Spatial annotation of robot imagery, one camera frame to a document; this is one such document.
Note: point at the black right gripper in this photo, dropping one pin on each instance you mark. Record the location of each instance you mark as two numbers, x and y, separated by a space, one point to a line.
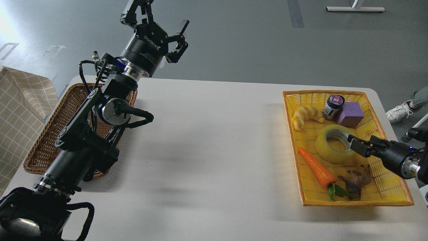
389 155

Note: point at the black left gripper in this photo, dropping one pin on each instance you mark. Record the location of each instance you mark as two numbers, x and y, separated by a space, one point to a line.
145 48

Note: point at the yellow tape roll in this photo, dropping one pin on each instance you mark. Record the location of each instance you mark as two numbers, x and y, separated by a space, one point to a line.
332 144

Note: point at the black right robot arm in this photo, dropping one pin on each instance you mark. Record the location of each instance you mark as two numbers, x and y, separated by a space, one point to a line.
421 172

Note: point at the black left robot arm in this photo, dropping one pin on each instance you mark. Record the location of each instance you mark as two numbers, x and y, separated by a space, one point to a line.
88 142

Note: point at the yellow plastic basket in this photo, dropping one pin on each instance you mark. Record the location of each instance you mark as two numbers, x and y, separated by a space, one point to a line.
385 189

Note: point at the purple cube block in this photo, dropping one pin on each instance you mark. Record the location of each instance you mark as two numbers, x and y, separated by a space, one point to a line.
350 115

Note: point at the small dark jar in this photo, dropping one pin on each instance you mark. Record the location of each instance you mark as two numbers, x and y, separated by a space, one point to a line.
333 104

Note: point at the toy carrot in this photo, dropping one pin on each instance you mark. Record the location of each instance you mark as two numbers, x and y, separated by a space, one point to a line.
325 177

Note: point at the white sneaker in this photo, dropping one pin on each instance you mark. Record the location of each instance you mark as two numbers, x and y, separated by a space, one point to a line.
401 112

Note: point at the black caster wheel leg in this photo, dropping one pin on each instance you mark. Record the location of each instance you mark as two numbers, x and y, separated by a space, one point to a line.
416 132

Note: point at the toy croissant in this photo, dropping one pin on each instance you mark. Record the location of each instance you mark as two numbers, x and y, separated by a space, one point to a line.
304 113

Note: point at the white stand base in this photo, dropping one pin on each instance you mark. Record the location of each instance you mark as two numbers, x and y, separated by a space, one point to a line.
356 6

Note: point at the beige checkered cloth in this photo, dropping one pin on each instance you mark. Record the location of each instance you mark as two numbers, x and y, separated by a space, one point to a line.
26 101

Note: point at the brown wicker basket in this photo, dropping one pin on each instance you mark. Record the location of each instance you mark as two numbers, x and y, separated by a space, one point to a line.
44 152

